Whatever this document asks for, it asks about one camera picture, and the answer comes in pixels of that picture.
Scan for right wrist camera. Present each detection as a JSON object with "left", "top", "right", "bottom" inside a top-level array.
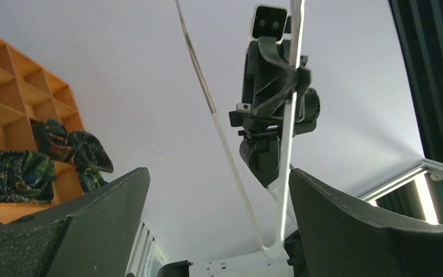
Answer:
[{"left": 250, "top": 4, "right": 288, "bottom": 42}]

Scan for dark rolled cloth middle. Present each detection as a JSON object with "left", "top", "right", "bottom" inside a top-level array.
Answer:
[{"left": 30, "top": 118, "right": 72, "bottom": 163}]

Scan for wooden compartment organizer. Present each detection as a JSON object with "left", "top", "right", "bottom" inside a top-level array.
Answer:
[{"left": 0, "top": 38, "right": 84, "bottom": 223}]

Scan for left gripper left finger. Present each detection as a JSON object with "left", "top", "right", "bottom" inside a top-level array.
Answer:
[{"left": 0, "top": 167, "right": 151, "bottom": 276}]

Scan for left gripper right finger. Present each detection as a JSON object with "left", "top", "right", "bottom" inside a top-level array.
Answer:
[{"left": 288, "top": 169, "right": 443, "bottom": 276}]

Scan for white metal tongs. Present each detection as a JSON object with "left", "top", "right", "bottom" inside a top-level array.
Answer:
[{"left": 175, "top": 1, "right": 296, "bottom": 260}]

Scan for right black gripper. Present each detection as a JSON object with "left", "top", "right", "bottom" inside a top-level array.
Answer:
[{"left": 229, "top": 36, "right": 320, "bottom": 144}]

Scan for dark rolled cloth front-right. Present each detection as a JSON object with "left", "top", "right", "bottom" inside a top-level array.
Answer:
[{"left": 66, "top": 129, "right": 114, "bottom": 193}]

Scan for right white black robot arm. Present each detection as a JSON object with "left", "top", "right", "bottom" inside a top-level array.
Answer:
[{"left": 229, "top": 36, "right": 321, "bottom": 189}]

